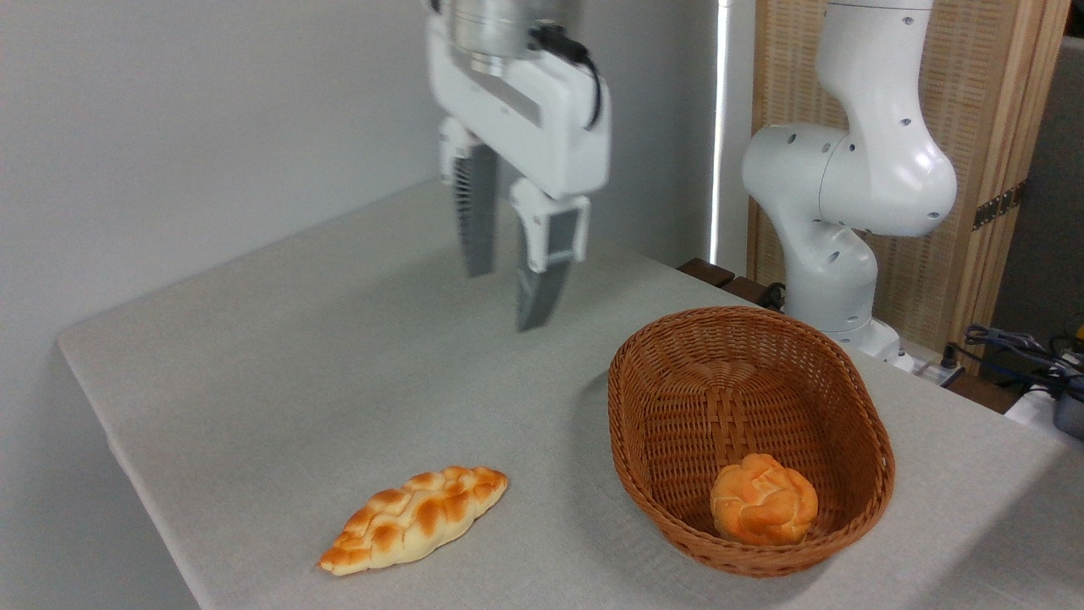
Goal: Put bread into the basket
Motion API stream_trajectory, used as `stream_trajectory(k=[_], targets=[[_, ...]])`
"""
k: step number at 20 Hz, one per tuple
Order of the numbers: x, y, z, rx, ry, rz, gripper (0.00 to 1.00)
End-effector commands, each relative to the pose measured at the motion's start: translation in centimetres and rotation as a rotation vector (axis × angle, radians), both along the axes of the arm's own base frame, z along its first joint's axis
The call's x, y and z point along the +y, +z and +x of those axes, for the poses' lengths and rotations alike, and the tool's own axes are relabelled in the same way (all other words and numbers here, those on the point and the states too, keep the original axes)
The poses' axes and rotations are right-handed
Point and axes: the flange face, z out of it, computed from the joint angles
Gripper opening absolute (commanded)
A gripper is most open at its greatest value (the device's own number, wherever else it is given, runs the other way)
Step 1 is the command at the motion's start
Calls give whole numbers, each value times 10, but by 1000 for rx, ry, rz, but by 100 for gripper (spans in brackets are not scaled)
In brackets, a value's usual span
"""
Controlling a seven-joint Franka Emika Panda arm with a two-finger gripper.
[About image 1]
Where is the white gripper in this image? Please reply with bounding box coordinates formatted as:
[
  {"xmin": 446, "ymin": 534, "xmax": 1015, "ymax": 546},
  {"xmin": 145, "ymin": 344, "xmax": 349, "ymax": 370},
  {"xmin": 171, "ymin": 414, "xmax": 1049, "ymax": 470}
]
[{"xmin": 426, "ymin": 17, "xmax": 612, "ymax": 332}]

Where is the round knotted bread roll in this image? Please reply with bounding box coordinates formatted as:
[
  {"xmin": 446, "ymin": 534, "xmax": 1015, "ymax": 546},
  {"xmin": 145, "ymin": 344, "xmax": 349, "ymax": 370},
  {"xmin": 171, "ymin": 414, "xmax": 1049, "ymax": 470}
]
[{"xmin": 710, "ymin": 453, "xmax": 820, "ymax": 546}]

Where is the brown oval wicker basket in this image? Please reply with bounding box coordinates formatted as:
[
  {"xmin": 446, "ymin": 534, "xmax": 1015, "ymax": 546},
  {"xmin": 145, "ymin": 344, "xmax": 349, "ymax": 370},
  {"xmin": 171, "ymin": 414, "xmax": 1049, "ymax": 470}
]
[{"xmin": 607, "ymin": 306, "xmax": 897, "ymax": 579}]

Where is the long braided bread loaf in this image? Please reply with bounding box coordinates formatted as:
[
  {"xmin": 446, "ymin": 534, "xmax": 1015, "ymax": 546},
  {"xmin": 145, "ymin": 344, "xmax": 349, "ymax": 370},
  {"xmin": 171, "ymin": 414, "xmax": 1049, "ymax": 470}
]
[{"xmin": 316, "ymin": 465, "xmax": 509, "ymax": 577}]

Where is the white vertical light strip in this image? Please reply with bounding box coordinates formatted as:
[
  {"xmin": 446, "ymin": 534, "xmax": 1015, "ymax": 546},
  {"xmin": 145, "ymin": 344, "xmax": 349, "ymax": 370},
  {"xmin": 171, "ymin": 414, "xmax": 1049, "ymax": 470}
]
[{"xmin": 710, "ymin": 0, "xmax": 733, "ymax": 265}]

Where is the grey tablecloth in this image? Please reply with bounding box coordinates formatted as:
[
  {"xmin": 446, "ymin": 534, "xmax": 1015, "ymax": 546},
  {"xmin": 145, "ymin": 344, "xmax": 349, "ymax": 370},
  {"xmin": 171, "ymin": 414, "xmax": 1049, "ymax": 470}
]
[{"xmin": 58, "ymin": 182, "xmax": 1084, "ymax": 610}]

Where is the white power strip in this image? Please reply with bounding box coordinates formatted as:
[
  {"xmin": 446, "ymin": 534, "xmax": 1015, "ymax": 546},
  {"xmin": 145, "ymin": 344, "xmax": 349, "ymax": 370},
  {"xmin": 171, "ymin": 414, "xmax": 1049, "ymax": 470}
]
[{"xmin": 910, "ymin": 358, "xmax": 964, "ymax": 387}]

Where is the metal screen hinge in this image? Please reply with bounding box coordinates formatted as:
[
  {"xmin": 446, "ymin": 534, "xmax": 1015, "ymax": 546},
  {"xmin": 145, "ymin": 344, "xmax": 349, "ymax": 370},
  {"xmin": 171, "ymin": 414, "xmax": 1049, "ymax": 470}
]
[{"xmin": 972, "ymin": 180, "xmax": 1028, "ymax": 231}]

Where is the bamboo folding screen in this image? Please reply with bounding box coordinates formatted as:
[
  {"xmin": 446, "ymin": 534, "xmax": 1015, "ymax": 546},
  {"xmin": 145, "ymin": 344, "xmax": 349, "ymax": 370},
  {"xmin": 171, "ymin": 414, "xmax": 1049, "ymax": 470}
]
[{"xmin": 747, "ymin": 0, "xmax": 1072, "ymax": 374}]

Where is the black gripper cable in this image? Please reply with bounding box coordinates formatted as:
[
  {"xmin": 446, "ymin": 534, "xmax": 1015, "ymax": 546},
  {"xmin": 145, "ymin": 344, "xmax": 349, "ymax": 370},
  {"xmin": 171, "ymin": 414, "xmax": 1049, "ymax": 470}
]
[{"xmin": 529, "ymin": 21, "xmax": 604, "ymax": 130}]

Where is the blue grey cable bundle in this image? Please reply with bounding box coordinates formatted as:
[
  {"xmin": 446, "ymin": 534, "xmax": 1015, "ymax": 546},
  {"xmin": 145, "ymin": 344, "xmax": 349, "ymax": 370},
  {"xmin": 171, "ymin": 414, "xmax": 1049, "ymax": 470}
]
[{"xmin": 964, "ymin": 324, "xmax": 1084, "ymax": 399}]

